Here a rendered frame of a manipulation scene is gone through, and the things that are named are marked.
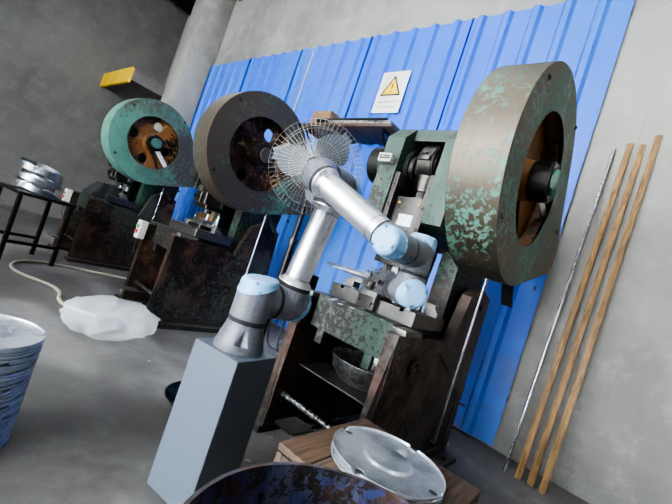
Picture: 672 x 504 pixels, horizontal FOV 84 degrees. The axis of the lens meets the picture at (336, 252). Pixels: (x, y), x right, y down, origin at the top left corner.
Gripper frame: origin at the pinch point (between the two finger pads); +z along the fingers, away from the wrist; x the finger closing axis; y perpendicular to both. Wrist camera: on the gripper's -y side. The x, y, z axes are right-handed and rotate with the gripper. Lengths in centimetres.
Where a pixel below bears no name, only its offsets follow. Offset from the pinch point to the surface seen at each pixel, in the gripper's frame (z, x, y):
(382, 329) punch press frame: 11.9, 17.3, -11.3
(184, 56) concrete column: 480, -220, 232
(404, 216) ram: 34.1, -30.0, -13.6
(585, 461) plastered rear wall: 46, 59, -161
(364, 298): 28.4, 9.4, -6.0
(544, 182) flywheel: -5, -52, -46
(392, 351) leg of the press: 0.3, 22.0, -12.8
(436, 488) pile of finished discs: -44, 41, -14
